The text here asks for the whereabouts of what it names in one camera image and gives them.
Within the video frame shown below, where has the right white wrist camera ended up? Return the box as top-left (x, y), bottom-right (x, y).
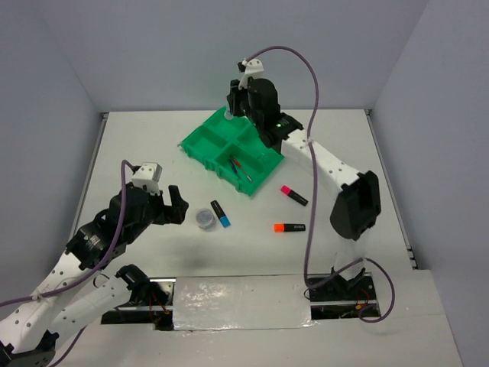
top-left (238, 58), bottom-right (264, 90)

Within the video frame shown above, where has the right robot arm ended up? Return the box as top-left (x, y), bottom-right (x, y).
top-left (226, 77), bottom-right (381, 299)

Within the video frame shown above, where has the pink highlighter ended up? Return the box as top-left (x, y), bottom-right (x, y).
top-left (280, 185), bottom-right (309, 206)

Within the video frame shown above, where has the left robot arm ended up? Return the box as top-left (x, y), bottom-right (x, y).
top-left (1, 183), bottom-right (189, 366)

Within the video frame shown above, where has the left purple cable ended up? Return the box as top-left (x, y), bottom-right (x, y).
top-left (0, 159), bottom-right (138, 367)

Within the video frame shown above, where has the clear tub of paperclips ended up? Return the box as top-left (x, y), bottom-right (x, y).
top-left (195, 208), bottom-right (215, 230)

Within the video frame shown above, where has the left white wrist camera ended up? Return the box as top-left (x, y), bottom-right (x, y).
top-left (131, 162), bottom-right (162, 195)

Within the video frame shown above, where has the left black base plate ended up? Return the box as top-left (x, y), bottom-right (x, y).
top-left (100, 278), bottom-right (176, 331)

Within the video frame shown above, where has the red gel pen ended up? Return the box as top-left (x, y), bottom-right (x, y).
top-left (230, 156), bottom-right (244, 172)

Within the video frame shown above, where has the silver tape sheet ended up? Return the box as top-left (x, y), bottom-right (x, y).
top-left (173, 275), bottom-right (314, 331)

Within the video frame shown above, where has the green four-compartment bin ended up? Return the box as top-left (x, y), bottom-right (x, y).
top-left (179, 107), bottom-right (283, 196)

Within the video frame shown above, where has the orange highlighter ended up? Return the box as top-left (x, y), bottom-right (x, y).
top-left (274, 223), bottom-right (306, 233)

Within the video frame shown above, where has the blue highlighter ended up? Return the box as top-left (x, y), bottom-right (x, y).
top-left (210, 200), bottom-right (231, 228)

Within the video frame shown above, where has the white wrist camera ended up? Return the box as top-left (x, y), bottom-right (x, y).
top-left (238, 58), bottom-right (264, 90)
top-left (131, 162), bottom-right (162, 195)

